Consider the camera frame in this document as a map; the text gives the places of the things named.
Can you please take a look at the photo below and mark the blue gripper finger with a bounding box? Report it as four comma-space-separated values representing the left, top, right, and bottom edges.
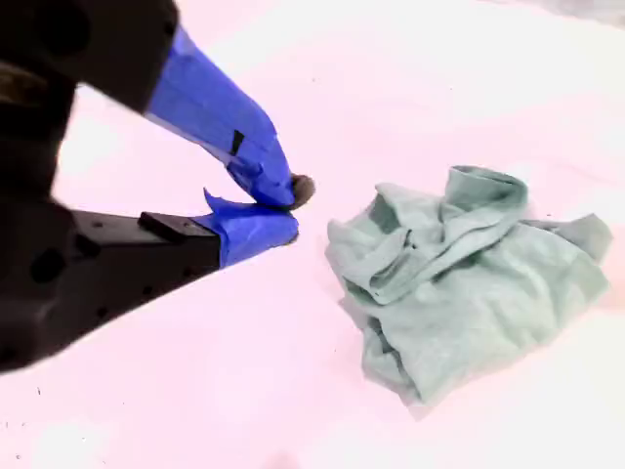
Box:
72, 188, 300, 326
72, 0, 317, 212

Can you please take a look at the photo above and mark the pale green T-shirt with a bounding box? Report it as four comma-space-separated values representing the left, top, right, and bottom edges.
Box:
324, 164, 614, 406

